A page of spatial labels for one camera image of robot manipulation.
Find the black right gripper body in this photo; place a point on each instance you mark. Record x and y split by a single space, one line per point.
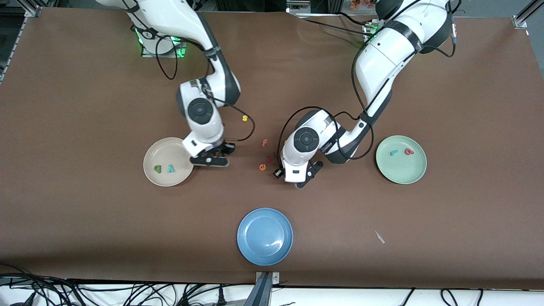
224 147

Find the teal foam letter y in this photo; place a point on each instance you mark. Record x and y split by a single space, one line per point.
171 169

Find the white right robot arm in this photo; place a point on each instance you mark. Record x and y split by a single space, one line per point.
204 127

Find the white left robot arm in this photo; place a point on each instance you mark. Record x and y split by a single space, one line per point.
382 55

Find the beige brown plate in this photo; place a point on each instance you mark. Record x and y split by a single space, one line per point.
168 148

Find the blue plate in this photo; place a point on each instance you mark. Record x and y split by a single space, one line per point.
264 236

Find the small white paper scrap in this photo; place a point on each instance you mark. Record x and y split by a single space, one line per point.
379 237

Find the pale green plate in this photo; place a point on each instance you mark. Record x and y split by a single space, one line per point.
401 170

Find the black power plug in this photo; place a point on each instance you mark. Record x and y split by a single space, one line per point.
221 297

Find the brown table cover sheet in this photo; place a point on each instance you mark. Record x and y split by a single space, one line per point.
85 221

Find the grey white box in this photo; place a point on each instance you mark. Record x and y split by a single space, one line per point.
297 6

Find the orange artificial flowers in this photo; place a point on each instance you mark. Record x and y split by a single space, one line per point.
361 4

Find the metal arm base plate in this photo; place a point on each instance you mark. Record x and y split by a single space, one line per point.
163 55

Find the metal camera stand bracket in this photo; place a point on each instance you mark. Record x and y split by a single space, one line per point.
261 293

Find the aluminium frame rail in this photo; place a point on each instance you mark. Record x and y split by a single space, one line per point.
519 21
16 49

